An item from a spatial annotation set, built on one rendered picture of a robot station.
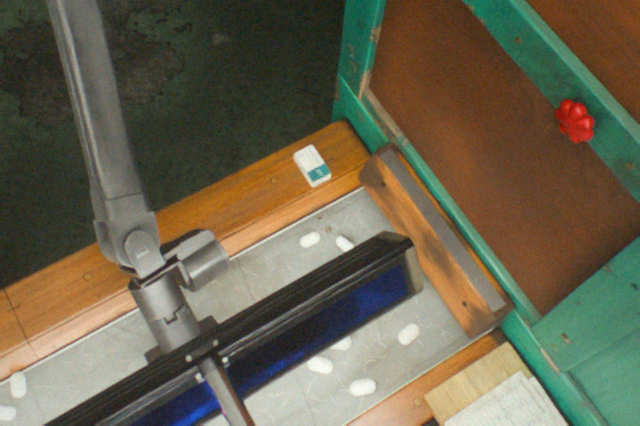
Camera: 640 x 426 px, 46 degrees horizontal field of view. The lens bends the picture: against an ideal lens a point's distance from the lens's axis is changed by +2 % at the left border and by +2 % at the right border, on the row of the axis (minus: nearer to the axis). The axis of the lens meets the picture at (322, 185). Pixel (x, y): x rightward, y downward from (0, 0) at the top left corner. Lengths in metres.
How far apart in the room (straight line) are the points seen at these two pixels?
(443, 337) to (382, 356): 0.10
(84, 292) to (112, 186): 0.26
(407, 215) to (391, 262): 0.33
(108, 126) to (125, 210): 0.10
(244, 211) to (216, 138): 0.96
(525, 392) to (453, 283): 0.18
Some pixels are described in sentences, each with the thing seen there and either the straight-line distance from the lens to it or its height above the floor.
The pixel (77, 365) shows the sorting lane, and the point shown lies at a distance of 1.14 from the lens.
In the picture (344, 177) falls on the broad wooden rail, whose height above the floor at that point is 0.76.
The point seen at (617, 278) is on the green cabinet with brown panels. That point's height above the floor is 1.10.
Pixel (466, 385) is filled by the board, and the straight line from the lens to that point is 1.09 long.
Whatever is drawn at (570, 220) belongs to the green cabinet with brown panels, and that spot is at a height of 1.08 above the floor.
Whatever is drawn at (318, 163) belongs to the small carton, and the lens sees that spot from 1.17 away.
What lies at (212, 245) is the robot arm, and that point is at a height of 0.91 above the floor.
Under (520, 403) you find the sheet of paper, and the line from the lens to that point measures 1.10.
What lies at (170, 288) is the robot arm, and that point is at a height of 0.91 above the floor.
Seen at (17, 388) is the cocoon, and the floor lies 0.76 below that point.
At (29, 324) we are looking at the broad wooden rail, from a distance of 1.15.
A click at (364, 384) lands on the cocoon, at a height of 0.76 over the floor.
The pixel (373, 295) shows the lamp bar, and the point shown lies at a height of 1.08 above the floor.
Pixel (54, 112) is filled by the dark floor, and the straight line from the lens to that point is 2.22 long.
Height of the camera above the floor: 1.82
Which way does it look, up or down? 64 degrees down
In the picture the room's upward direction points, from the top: 7 degrees clockwise
